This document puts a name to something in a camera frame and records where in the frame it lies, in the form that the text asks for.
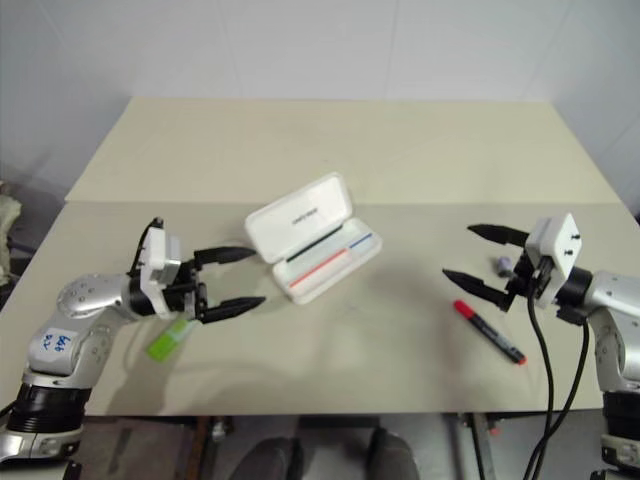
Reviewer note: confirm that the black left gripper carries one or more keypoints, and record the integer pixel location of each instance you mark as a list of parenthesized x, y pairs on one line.
[(187, 295)]

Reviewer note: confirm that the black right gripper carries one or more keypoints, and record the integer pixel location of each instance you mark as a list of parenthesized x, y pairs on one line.
[(522, 282)]

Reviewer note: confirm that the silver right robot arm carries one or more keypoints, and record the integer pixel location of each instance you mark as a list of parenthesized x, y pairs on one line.
[(612, 310)]

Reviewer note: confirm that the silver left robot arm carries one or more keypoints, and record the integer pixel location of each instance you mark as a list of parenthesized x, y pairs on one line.
[(90, 300)]

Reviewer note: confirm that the white open pencil case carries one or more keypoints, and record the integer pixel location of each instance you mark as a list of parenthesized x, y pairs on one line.
[(300, 220)]

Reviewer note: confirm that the small purple eraser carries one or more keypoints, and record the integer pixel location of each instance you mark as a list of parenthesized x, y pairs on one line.
[(502, 265)]

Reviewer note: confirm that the red and black marker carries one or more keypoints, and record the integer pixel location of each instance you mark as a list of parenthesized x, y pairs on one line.
[(487, 330)]

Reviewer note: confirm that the green eraser in clear wrap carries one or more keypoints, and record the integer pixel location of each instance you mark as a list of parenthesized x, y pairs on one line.
[(165, 345)]

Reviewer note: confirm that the dark rounded shape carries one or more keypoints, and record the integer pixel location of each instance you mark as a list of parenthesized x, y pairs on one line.
[(395, 457), (272, 457)]

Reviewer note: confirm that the grey cloth clutter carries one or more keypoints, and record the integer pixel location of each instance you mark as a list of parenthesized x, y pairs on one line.
[(7, 220)]

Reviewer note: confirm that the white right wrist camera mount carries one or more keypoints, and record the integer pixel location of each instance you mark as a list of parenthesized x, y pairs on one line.
[(557, 245)]

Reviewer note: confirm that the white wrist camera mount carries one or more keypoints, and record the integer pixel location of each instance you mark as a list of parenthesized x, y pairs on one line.
[(557, 245), (156, 250)]

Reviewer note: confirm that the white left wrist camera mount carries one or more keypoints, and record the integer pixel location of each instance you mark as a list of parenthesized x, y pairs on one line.
[(156, 250)]

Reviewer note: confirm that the metal table frame leg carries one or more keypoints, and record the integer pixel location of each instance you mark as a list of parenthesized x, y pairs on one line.
[(480, 442), (216, 445)]

